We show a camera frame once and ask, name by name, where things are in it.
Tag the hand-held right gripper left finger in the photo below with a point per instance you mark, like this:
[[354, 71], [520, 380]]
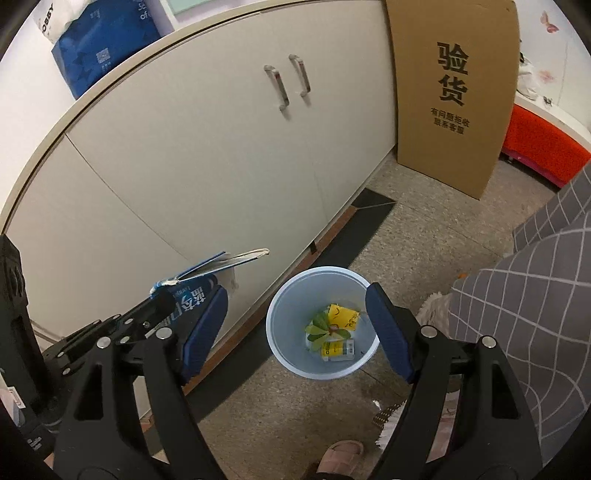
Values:
[[205, 337]]

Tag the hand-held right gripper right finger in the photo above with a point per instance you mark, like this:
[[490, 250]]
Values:
[[388, 332]]

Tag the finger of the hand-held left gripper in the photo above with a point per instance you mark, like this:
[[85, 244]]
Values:
[[138, 311]]

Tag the blue paper packet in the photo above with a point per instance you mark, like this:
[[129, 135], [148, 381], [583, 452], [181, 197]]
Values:
[[194, 297]]

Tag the white plastic trash bin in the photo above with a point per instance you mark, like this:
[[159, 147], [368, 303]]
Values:
[[288, 332]]

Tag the white fuzzy cuff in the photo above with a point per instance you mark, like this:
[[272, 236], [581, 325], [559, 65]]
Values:
[[434, 309]]

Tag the yellow white small packet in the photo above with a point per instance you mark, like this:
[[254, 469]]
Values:
[[337, 349]]

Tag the green leaves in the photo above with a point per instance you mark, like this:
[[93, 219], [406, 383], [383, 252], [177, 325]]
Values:
[[321, 330]]

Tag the white brown wrapper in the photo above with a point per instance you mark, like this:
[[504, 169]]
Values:
[[392, 424]]

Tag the pink slipper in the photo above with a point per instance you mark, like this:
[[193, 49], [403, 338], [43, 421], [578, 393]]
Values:
[[339, 457]]

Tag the grey checked pants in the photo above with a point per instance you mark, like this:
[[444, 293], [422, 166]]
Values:
[[531, 300]]

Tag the white cabinet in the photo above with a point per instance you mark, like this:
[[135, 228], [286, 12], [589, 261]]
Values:
[[184, 161]]

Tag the brown cardboard box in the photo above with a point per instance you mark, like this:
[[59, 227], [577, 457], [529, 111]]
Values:
[[452, 115]]

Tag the blue plastic package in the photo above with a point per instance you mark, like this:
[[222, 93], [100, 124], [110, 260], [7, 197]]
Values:
[[106, 41]]

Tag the white cloth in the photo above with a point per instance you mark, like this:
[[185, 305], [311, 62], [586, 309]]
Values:
[[526, 74]]

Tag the white plastic bag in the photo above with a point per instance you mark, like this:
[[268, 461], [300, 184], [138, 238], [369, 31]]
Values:
[[57, 18]]

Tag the pale green cabinet top mat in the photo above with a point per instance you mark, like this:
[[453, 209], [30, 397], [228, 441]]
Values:
[[212, 7]]

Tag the butterfly wall sticker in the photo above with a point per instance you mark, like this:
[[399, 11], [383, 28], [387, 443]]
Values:
[[550, 21]]

